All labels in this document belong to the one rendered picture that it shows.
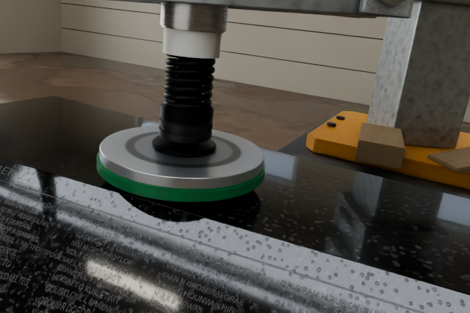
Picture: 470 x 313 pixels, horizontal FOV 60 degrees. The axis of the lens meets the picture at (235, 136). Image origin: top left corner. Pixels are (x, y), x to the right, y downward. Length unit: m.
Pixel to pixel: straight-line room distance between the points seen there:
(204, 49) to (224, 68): 6.77
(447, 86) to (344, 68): 5.43
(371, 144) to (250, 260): 0.58
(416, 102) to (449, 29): 0.20
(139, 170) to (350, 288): 0.25
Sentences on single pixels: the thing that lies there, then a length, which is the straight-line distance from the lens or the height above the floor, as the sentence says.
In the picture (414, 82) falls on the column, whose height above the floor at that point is 0.95.
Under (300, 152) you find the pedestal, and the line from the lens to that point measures 1.09.
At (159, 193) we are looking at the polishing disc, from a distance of 0.45.
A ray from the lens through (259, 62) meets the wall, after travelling 6.98.
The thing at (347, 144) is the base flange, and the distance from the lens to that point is 1.09.
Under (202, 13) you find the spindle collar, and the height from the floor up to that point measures 1.06.
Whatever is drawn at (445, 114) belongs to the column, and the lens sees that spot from 1.23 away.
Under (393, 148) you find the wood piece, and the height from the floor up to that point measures 0.82.
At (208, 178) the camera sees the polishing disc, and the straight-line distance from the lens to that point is 0.45.
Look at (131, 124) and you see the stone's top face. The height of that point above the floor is 0.85.
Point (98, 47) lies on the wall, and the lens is 8.88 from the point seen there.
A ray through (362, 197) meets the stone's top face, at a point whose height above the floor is 0.85.
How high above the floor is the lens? 1.06
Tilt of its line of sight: 16 degrees down
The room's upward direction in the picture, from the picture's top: 6 degrees clockwise
